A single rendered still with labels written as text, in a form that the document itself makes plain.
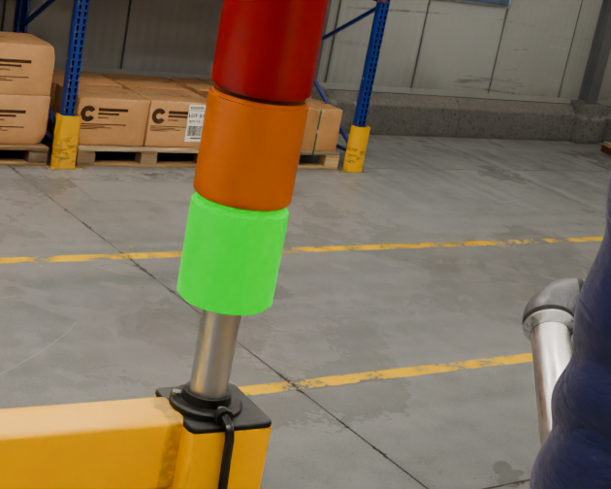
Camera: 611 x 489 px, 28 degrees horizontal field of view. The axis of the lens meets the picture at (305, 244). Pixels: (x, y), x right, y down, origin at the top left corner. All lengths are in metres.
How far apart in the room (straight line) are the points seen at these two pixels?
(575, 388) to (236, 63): 1.03
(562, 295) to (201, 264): 2.16
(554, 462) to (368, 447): 3.94
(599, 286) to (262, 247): 0.95
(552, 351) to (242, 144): 2.09
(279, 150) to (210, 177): 0.04
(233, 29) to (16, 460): 0.23
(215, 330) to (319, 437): 4.88
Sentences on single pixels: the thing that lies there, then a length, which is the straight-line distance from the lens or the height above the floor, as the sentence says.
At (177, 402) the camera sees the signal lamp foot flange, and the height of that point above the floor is 2.10.
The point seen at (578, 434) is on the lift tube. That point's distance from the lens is 1.56.
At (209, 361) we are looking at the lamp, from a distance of 0.63.
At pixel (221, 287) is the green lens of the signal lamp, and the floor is 2.18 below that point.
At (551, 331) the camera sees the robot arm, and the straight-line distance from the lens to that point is 2.67.
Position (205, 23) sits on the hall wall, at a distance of 10.96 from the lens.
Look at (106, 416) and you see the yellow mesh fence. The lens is 0.63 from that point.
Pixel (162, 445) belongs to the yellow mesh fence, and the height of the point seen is 2.09.
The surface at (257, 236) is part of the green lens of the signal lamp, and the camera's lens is 0.60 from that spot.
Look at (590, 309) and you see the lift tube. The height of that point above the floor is 1.93.
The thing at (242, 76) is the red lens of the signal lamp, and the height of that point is 2.28.
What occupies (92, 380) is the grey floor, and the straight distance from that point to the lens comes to 5.67.
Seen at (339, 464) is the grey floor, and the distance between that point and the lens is 5.31.
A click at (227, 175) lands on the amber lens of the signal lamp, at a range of 0.59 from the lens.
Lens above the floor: 2.38
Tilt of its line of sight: 17 degrees down
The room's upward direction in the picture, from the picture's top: 11 degrees clockwise
